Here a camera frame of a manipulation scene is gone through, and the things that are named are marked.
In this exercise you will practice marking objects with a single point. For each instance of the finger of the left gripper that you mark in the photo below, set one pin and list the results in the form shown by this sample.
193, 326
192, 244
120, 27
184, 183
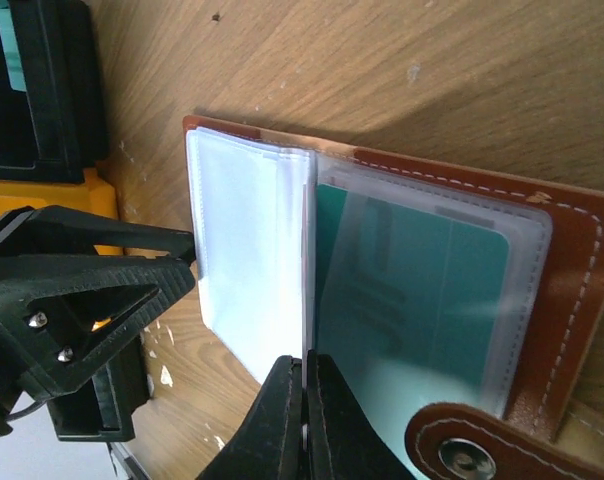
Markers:
75, 289

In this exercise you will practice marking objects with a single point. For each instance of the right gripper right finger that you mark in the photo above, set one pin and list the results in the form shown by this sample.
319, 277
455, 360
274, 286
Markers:
341, 442

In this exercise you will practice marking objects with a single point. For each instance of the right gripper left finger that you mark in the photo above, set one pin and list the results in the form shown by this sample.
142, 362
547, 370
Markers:
267, 443

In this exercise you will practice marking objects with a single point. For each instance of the teal credit card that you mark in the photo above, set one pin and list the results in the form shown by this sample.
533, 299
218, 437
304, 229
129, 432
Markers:
411, 309

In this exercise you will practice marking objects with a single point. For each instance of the brown leather card holder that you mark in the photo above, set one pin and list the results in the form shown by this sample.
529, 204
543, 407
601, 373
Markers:
254, 208

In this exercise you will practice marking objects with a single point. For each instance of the black bin with teal cards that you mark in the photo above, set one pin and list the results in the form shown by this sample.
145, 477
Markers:
60, 119

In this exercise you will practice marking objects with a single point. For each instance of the teal card stack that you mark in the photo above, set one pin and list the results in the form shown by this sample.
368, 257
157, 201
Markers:
10, 49

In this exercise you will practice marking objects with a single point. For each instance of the orange plastic bin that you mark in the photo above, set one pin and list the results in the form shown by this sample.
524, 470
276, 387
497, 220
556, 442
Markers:
42, 186

